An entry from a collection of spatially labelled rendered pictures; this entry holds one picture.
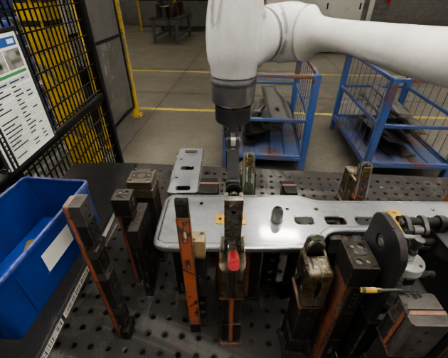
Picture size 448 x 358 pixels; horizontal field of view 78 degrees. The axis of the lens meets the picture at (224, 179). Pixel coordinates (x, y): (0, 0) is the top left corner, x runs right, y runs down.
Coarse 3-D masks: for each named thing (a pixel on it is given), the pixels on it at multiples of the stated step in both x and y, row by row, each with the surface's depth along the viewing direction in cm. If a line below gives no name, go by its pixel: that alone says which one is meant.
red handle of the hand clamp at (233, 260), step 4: (228, 240) 62; (232, 240) 61; (236, 240) 62; (228, 244) 62; (232, 244) 58; (236, 244) 62; (240, 244) 62; (232, 248) 55; (236, 248) 56; (232, 252) 51; (236, 252) 52; (228, 256) 50; (232, 256) 49; (236, 256) 49; (228, 260) 48; (232, 260) 48; (236, 260) 48; (228, 264) 48; (232, 264) 47; (236, 264) 47; (232, 268) 48; (236, 268) 48
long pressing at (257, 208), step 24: (168, 216) 78; (192, 216) 78; (264, 216) 78; (288, 216) 78; (312, 216) 78; (336, 216) 78; (360, 216) 78; (408, 216) 78; (432, 216) 78; (168, 240) 71; (216, 240) 71; (264, 240) 71; (288, 240) 71
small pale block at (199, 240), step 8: (192, 232) 64; (200, 232) 64; (200, 240) 62; (200, 248) 63; (200, 256) 65; (200, 264) 67; (200, 272) 69; (200, 280) 71; (200, 288) 73; (200, 296) 75; (200, 304) 77; (200, 312) 79; (208, 320) 83
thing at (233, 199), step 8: (232, 184) 54; (232, 192) 53; (240, 192) 52; (224, 200) 51; (232, 200) 51; (240, 200) 51; (224, 208) 52; (232, 208) 51; (240, 208) 52; (224, 216) 54; (232, 216) 54; (240, 216) 54; (224, 224) 56; (232, 224) 56; (240, 224) 56; (224, 232) 58; (232, 232) 58; (240, 232) 58; (224, 240) 60; (240, 240) 60; (224, 248) 62
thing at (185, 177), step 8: (184, 152) 108; (200, 152) 108; (176, 160) 103; (184, 160) 103; (192, 160) 103; (200, 160) 103; (176, 168) 99; (200, 168) 99; (176, 176) 95; (184, 176) 95; (192, 176) 95; (200, 176) 95; (176, 184) 91; (184, 184) 91; (192, 184) 91; (176, 192) 87; (184, 192) 87; (192, 192) 87
